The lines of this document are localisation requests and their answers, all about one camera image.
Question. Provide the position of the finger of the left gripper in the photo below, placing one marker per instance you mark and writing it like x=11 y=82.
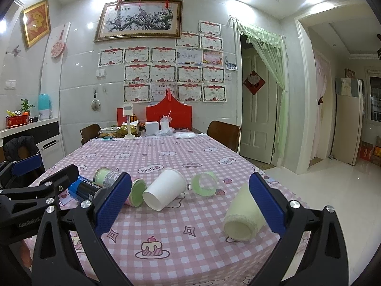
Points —
x=47 y=192
x=28 y=169

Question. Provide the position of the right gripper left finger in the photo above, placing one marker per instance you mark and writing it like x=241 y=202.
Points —
x=55 y=260

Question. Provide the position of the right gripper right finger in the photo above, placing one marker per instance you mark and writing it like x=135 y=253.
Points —
x=325 y=259

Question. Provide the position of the cream yellow cup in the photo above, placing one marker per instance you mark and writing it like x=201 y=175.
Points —
x=243 y=219

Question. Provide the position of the white paper cup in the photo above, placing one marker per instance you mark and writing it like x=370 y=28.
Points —
x=164 y=189

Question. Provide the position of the clear green glass cup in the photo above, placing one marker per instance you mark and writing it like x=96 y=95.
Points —
x=204 y=184

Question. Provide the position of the plastic cup with straw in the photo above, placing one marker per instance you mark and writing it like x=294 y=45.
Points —
x=165 y=121

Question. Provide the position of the black jacket on chair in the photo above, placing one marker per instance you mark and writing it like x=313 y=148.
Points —
x=20 y=148

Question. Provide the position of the blue CoolTowel can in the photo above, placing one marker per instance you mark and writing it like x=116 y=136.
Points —
x=84 y=189

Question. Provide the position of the pink green towel canister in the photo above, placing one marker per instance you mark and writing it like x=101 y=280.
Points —
x=108 y=177

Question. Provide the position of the white side cabinet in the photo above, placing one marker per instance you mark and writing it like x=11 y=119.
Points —
x=47 y=137

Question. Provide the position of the red planter with plants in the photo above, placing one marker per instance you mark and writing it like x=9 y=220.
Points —
x=19 y=117

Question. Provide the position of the left wooden chair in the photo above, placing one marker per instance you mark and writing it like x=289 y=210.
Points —
x=89 y=132

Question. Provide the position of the wooden chair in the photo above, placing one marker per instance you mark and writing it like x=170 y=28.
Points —
x=225 y=133
x=89 y=132

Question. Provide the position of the light blue humidifier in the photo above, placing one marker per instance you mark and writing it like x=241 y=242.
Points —
x=44 y=107

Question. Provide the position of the pink checkered tablecloth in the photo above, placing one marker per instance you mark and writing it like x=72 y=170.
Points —
x=176 y=236

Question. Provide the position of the white desk lamp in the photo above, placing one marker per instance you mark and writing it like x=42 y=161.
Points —
x=127 y=112

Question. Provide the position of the white square box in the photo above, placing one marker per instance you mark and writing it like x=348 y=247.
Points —
x=151 y=127

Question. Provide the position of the red gift box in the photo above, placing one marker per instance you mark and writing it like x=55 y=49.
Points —
x=180 y=113

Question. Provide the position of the gold framed red picture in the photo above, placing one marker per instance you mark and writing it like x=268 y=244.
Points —
x=35 y=22

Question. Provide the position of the right wooden chair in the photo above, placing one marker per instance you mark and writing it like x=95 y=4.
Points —
x=225 y=133

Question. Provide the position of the white door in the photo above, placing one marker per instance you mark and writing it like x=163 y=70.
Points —
x=259 y=111

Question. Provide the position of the plum blossom framed painting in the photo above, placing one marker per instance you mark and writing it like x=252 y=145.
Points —
x=124 y=19

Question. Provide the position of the red diamond door decoration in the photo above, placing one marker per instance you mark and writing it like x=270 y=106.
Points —
x=253 y=82

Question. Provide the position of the round pink wall ornament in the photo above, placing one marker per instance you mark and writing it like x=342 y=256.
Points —
x=59 y=46

